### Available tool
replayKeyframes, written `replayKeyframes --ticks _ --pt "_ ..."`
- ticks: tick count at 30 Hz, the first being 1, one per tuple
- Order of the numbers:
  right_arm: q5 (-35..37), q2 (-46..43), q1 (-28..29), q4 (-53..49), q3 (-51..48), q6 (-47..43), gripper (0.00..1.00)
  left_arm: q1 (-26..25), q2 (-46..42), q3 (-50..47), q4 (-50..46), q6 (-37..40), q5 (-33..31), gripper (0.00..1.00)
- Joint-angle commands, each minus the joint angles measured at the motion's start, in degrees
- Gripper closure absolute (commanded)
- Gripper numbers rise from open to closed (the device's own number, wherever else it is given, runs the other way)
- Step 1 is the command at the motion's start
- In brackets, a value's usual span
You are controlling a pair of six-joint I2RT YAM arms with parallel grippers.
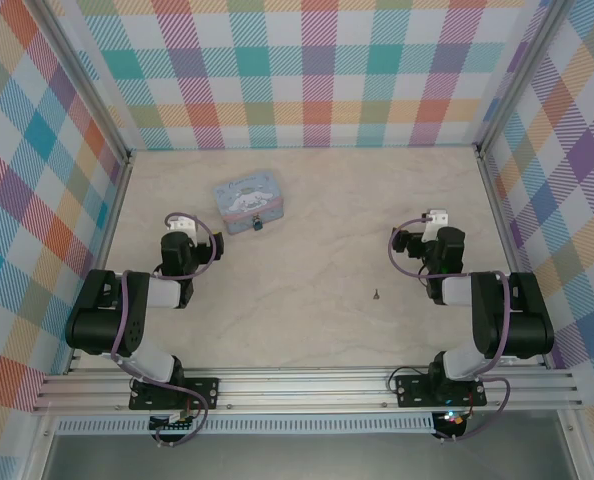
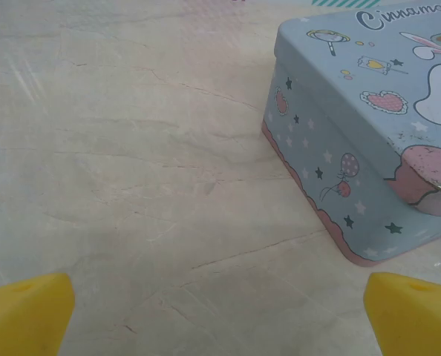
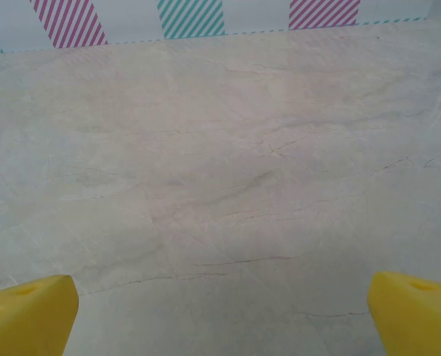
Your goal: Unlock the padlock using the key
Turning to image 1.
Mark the blue cartoon tin box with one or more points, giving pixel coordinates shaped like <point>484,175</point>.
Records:
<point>247,197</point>

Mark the small metal key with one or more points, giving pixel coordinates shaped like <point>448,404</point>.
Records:
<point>376,296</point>

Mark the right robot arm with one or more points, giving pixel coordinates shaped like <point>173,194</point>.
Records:
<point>522,330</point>

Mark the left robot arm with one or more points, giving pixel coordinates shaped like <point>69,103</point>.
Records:
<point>102,325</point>

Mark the electronics board with LED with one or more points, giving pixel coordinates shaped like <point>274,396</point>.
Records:
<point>452,420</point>

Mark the small electronics board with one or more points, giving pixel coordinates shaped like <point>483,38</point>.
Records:
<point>169,424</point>

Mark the grey metal panel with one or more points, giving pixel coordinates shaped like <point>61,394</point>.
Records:
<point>302,457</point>

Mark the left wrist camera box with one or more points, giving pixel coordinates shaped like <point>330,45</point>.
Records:
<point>184,226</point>

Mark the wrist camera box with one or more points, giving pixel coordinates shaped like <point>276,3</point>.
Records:
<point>437,220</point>
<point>184,226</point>

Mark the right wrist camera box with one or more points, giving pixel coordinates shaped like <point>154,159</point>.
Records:
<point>437,220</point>

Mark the aluminium side rail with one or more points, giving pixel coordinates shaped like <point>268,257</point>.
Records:
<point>502,220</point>
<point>112,210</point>

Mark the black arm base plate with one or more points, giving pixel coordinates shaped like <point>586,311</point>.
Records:
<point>412,390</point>
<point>204,392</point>

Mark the aluminium mounting rail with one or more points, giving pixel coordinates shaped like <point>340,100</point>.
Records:
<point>302,387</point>

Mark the aluminium frame post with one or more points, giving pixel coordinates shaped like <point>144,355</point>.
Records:
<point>82,80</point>
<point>522,80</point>

